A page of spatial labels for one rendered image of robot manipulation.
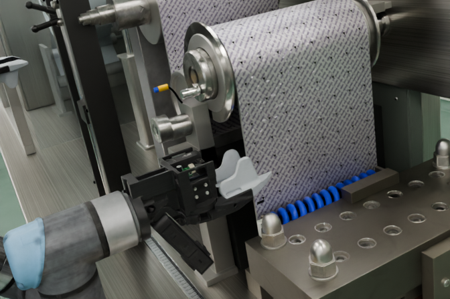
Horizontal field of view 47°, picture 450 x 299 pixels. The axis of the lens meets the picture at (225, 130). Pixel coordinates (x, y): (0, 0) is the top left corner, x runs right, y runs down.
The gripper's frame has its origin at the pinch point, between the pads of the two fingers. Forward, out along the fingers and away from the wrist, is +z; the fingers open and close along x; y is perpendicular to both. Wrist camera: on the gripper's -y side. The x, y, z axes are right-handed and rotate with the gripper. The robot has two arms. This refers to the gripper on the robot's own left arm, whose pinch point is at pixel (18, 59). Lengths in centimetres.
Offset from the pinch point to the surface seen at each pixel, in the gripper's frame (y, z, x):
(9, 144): 40, 5, -44
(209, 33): -17, 2, 70
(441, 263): 9, 10, 101
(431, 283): 12, 9, 100
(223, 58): -14, 1, 73
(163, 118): -5, -3, 63
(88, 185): 32.2, 4.7, 13.0
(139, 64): -2.3, 12.2, 33.8
